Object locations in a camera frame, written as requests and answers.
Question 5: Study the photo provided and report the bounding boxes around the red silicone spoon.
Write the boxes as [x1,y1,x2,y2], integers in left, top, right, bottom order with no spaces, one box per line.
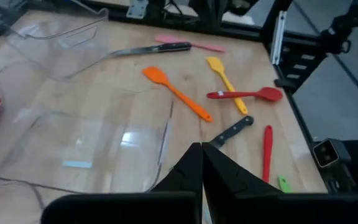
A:
[206,86,283,103]

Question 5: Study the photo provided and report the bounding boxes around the large black-handled knife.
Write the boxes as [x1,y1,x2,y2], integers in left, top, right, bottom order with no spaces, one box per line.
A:
[104,41,193,60]

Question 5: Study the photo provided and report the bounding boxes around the clear plastic bin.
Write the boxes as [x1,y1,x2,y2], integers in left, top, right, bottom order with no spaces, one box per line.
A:
[0,79,175,195]
[3,6,111,80]

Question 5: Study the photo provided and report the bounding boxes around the long red silicone spatula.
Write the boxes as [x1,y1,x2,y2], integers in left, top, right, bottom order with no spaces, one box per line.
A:
[261,124,274,184]

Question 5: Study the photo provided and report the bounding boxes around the green silicone spatula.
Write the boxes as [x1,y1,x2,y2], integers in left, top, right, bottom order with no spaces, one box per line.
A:
[277,175,293,194]

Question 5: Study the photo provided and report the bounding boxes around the silver metal bracket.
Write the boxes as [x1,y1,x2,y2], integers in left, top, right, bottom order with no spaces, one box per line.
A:
[125,0,149,19]

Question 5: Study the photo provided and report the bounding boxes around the yellow silicone spatula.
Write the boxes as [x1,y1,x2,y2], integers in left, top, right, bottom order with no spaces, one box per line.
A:
[205,55,249,116]

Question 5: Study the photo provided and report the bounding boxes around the small black-handled knife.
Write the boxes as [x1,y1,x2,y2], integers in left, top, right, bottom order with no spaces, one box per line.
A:
[208,115,255,149]

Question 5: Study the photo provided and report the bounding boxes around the black table clip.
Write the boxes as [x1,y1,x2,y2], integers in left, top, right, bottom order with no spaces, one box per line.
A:
[273,78,298,90]

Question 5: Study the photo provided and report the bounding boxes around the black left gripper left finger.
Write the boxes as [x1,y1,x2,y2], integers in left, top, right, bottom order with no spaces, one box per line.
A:
[40,142,203,224]

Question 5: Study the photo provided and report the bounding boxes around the orange silicone spatula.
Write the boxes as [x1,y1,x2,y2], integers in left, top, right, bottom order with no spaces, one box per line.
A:
[141,65,214,123]

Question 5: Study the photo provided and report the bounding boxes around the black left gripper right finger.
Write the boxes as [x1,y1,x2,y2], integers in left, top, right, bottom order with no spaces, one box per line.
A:
[202,142,358,224]

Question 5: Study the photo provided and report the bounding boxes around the aluminium extrusion post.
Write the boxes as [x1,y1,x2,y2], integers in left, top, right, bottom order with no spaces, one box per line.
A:
[270,10,288,66]

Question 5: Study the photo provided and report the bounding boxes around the pink silicone spatula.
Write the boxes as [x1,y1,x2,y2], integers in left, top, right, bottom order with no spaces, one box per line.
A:
[154,34,226,54]

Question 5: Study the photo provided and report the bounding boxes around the table-level camera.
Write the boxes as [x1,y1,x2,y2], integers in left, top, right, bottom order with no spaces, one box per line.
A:
[311,138,352,169]

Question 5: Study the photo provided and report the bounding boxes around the blue tape strip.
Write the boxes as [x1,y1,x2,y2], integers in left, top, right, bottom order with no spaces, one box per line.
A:
[62,160,93,169]

